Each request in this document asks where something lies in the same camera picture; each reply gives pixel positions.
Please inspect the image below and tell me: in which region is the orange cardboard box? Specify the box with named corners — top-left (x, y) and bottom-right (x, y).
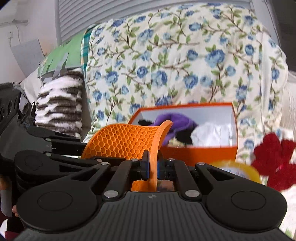
top-left (128, 102), bottom-right (238, 166)

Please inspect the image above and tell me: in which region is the white cloth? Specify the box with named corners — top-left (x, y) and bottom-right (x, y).
top-left (190, 122), bottom-right (236, 147)

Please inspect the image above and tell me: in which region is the brown white striped plush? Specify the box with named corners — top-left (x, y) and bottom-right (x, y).
top-left (35, 68), bottom-right (84, 138)

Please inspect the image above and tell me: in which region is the green pillow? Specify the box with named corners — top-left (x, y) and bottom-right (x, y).
top-left (37, 25), bottom-right (95, 81)

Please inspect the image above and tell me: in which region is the black fuzzy pompom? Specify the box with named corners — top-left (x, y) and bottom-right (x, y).
top-left (138, 120), bottom-right (194, 145)

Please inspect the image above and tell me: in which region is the orange honeycomb plastic piece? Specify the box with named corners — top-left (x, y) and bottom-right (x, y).
top-left (81, 120), bottom-right (173, 191)

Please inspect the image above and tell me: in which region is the person's left hand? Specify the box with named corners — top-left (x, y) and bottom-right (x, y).
top-left (12, 205), bottom-right (19, 217)

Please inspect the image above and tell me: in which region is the blue floral blanket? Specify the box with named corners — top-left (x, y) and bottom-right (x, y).
top-left (81, 3), bottom-right (288, 164)

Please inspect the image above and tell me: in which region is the purple cloth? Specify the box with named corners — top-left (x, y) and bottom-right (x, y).
top-left (152, 113), bottom-right (198, 146)

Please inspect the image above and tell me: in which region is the red plush cloth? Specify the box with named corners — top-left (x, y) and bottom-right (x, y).
top-left (251, 133), bottom-right (295, 192)

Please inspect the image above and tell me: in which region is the grey slatted blind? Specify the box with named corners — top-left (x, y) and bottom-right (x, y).
top-left (54, 0), bottom-right (251, 46)

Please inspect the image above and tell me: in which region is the yellow tape roll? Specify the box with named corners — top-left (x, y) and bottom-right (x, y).
top-left (210, 160), bottom-right (261, 183)

